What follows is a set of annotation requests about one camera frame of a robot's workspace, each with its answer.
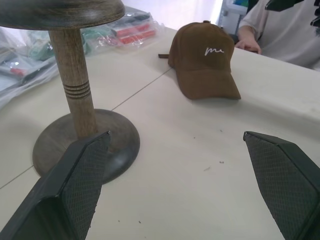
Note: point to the brown baseball cap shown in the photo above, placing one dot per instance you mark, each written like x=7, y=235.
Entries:
x=202, y=60

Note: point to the person in white shirt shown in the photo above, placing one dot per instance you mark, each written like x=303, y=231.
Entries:
x=287, y=30

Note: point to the clear bag with green items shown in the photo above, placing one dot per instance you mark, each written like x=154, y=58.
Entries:
x=50, y=45

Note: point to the person's bare hand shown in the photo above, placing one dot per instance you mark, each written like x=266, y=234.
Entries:
x=248, y=46

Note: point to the clear bag with red items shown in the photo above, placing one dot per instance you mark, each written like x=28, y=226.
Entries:
x=132, y=32

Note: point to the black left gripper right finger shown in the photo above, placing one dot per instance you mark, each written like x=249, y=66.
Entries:
x=287, y=185

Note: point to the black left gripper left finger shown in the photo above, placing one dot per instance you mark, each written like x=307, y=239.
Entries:
x=75, y=190

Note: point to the clear bag with dark tools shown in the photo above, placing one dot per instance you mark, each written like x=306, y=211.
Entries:
x=20, y=75

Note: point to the wooden hat stand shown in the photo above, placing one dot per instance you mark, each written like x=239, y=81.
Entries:
x=75, y=75

